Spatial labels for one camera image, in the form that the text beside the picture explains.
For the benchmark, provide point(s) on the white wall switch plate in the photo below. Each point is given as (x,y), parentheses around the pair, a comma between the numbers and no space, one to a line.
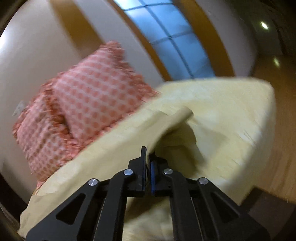
(19,108)

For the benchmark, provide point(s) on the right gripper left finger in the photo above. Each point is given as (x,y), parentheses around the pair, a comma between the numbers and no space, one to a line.
(96,210)

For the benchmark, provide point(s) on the blue glass window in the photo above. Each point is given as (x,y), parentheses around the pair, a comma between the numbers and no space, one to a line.
(171,36)

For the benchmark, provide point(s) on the khaki beige pants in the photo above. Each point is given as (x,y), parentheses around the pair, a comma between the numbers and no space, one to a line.
(167,134)

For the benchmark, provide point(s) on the polka dot pillow rear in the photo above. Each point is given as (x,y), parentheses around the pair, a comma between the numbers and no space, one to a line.
(42,133)

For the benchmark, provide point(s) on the polka dot pillow front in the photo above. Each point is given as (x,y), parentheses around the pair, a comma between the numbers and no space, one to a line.
(99,91)

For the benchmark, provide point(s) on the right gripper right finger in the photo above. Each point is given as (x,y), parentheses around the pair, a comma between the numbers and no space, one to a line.
(199,209)

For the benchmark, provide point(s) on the yellow patterned bedsheet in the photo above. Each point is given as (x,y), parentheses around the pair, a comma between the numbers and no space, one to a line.
(233,122)

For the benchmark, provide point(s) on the polka dot pillow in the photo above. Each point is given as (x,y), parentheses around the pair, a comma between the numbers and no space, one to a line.
(42,133)
(99,91)

